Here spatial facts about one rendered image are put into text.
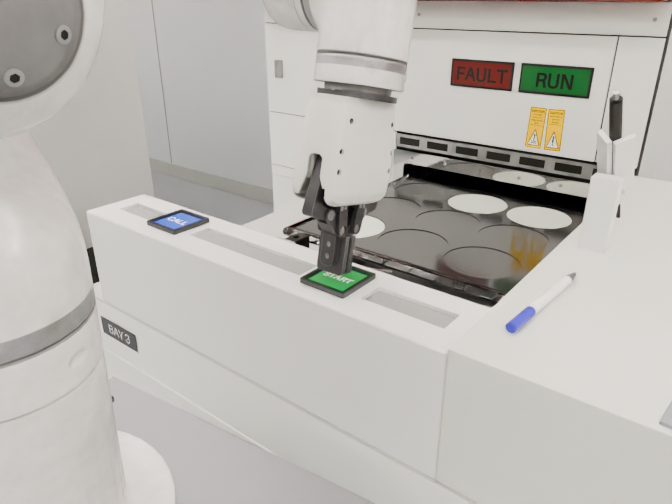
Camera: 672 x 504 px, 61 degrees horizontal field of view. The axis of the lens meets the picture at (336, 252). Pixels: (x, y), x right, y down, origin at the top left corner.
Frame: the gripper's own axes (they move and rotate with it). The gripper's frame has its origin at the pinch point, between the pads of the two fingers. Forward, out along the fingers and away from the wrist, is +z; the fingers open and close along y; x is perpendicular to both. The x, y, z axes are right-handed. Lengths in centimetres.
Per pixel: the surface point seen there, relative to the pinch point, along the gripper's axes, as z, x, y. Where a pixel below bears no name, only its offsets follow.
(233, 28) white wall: -49, -239, -201
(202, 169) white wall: 43, -281, -220
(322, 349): 9.3, 1.8, 2.5
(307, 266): 3.4, -5.2, -2.4
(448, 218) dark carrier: 1.3, -6.7, -39.2
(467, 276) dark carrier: 4.8, 5.2, -22.2
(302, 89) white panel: -16, -55, -56
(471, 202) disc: -0.7, -7.1, -48.3
